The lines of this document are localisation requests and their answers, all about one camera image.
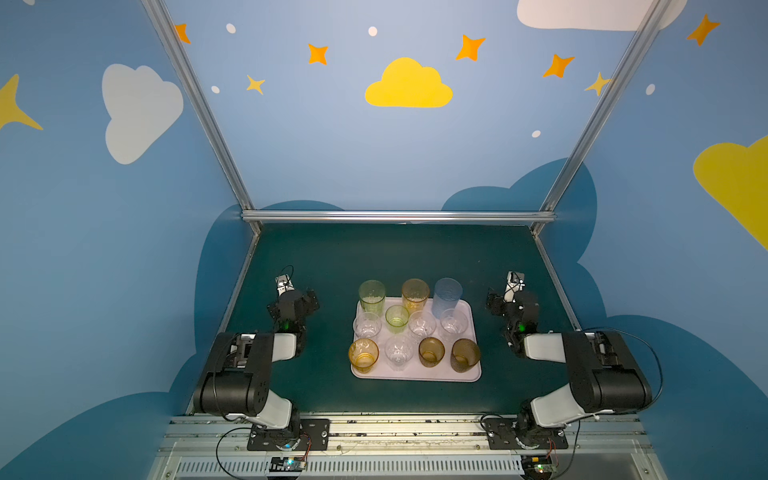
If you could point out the right green circuit board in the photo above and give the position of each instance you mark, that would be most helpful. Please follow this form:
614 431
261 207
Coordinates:
537 468

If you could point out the short green glass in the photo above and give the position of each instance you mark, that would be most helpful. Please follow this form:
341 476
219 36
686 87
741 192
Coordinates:
397 318

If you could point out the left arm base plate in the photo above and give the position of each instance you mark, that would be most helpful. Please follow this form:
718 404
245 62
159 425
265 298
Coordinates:
297 436

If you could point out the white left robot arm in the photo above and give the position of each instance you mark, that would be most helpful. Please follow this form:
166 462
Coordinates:
236 380

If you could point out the frosted blue tall tumbler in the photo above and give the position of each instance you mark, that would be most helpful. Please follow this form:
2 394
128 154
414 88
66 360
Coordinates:
447 292

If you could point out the tall amber tumbler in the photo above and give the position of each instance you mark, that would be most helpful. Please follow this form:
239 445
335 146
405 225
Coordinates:
415 293

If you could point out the aluminium back frame rail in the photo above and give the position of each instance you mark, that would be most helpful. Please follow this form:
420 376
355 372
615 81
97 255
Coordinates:
316 216

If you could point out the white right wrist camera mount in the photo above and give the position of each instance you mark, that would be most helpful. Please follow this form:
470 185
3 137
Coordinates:
515 282

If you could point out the tall green tumbler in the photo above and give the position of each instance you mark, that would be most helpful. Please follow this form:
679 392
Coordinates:
372 296

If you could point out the aluminium left frame post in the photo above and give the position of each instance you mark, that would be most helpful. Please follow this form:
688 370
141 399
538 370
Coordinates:
162 22

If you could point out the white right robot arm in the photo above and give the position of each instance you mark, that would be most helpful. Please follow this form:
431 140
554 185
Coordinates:
603 376

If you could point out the left green circuit board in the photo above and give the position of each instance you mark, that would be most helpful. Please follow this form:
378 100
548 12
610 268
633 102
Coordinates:
287 465

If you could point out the aluminium frame post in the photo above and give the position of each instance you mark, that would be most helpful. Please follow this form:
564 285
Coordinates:
162 22
640 44

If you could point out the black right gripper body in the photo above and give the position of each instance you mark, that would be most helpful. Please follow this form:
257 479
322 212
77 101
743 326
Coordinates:
496 302

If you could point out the aluminium right frame post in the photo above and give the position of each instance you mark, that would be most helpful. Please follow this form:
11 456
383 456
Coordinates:
640 44

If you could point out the short yellow amber glass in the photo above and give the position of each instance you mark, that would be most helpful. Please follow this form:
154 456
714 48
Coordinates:
363 354

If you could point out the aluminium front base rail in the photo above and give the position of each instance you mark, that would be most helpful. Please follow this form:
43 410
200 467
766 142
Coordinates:
405 446

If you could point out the green circuit board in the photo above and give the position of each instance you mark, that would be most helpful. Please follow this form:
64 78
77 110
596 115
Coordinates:
287 465
537 468

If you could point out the dark brown textured tall cup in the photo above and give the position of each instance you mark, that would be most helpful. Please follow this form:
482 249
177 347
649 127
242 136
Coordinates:
465 354

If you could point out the clear faceted glass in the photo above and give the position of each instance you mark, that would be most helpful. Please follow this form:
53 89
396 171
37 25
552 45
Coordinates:
399 351
422 324
367 325
454 322

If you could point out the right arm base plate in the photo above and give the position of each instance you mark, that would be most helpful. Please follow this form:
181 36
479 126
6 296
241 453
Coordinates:
502 434

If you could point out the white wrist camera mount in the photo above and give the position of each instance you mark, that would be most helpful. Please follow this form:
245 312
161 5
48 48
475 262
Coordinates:
515 282
283 284

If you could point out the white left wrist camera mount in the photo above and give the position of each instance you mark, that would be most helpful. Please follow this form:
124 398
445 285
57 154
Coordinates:
283 284

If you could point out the short brown textured cup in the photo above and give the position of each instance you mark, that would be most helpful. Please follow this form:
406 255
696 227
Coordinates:
431 351

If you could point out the pink plastic tray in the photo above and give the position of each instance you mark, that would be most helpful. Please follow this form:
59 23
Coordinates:
413 369

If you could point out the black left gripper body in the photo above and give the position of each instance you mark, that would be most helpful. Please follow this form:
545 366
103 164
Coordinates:
294 303

